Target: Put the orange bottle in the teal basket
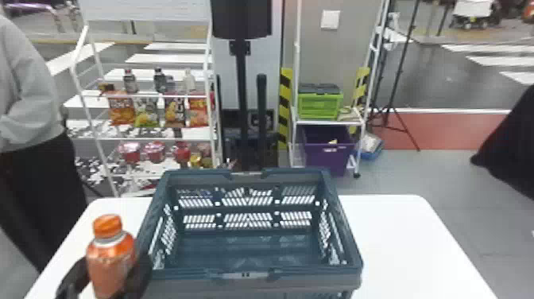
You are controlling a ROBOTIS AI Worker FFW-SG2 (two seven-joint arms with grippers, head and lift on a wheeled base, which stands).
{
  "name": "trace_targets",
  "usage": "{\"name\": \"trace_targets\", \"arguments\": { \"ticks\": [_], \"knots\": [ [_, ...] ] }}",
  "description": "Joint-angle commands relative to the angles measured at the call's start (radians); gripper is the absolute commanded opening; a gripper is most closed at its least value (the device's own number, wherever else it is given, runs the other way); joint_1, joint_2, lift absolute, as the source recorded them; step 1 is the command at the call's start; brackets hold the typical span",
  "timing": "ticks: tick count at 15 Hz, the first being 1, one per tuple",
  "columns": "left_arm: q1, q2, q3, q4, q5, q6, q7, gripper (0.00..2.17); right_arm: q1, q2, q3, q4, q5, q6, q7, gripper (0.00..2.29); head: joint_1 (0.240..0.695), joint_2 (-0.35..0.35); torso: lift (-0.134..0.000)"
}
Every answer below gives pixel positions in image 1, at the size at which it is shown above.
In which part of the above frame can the dark bottle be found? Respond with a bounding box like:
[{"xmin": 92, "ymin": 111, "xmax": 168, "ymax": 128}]
[
  {"xmin": 122, "ymin": 68, "xmax": 139, "ymax": 95},
  {"xmin": 153, "ymin": 67, "xmax": 168, "ymax": 94}
]

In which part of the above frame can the green snack packet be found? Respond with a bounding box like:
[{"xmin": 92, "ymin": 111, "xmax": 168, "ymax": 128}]
[{"xmin": 133, "ymin": 97, "xmax": 160, "ymax": 129}]

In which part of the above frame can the blue basket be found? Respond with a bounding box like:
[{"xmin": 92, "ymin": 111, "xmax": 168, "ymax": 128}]
[{"xmin": 135, "ymin": 166, "xmax": 364, "ymax": 299}]

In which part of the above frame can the white shelf trolley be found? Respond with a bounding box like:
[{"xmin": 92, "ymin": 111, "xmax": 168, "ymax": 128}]
[{"xmin": 45, "ymin": 0, "xmax": 225, "ymax": 198}]

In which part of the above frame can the black snack packet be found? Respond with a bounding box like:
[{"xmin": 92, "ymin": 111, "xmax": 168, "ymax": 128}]
[{"xmin": 164, "ymin": 96, "xmax": 187, "ymax": 129}]

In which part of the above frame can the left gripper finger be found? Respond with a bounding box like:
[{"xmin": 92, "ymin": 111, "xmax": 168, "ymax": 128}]
[
  {"xmin": 111, "ymin": 249, "xmax": 153, "ymax": 299},
  {"xmin": 55, "ymin": 257, "xmax": 91, "ymax": 299}
]

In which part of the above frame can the orange snack packet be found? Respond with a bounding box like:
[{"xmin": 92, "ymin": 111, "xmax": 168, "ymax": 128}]
[{"xmin": 106, "ymin": 91, "xmax": 137, "ymax": 126}]

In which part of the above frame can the black tripod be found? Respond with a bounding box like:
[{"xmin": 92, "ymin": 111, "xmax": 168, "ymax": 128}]
[{"xmin": 369, "ymin": 0, "xmax": 421, "ymax": 152}]

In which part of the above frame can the white wire rack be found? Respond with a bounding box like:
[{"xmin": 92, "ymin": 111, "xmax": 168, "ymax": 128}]
[{"xmin": 288, "ymin": 0, "xmax": 397, "ymax": 179}]

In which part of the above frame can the white bottle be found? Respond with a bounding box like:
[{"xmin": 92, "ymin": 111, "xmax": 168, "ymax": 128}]
[{"xmin": 181, "ymin": 68, "xmax": 196, "ymax": 94}]

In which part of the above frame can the green crate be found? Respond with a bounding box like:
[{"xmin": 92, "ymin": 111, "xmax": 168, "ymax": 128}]
[{"xmin": 296, "ymin": 83, "xmax": 345, "ymax": 122}]

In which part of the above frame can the orange bottle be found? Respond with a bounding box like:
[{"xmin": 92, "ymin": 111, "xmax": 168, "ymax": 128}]
[{"xmin": 85, "ymin": 214, "xmax": 137, "ymax": 299}]

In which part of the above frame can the striped post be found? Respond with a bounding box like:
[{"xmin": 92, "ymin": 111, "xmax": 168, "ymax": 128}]
[{"xmin": 277, "ymin": 67, "xmax": 294, "ymax": 150}]

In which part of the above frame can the red noodle cup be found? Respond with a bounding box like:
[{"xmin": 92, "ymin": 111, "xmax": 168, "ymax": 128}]
[
  {"xmin": 143, "ymin": 140, "xmax": 167, "ymax": 164},
  {"xmin": 118, "ymin": 141, "xmax": 142, "ymax": 165},
  {"xmin": 172, "ymin": 141, "xmax": 192, "ymax": 165}
]

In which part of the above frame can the red snack packet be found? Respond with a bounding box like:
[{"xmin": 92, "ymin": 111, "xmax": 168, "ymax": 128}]
[{"xmin": 187, "ymin": 93, "xmax": 211, "ymax": 128}]

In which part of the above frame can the purple crate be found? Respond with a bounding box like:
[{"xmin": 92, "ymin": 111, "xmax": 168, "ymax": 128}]
[{"xmin": 300, "ymin": 124, "xmax": 356, "ymax": 177}]

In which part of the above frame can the person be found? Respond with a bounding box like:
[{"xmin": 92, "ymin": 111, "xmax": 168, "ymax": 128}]
[{"xmin": 0, "ymin": 14, "xmax": 87, "ymax": 274}]

